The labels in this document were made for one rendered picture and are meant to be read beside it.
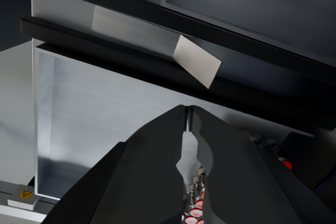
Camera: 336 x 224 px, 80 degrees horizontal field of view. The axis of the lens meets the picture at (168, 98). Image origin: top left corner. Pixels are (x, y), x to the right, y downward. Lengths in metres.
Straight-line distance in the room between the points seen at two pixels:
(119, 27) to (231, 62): 0.14
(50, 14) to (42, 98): 0.10
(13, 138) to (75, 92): 1.63
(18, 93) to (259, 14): 1.54
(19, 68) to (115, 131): 1.26
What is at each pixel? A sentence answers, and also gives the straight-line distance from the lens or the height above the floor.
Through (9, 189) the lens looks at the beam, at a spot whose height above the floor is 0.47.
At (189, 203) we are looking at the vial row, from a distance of 0.38.
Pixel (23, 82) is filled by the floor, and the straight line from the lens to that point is 1.57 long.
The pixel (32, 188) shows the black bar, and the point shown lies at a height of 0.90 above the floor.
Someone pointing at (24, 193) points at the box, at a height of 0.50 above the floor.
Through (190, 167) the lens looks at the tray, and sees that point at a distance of 0.36.
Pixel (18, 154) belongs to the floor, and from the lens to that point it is 2.03.
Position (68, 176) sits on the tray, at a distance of 0.42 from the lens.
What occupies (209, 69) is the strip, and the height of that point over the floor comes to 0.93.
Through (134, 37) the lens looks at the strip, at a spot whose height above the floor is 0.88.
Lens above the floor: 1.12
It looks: 61 degrees down
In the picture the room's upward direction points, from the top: 174 degrees counter-clockwise
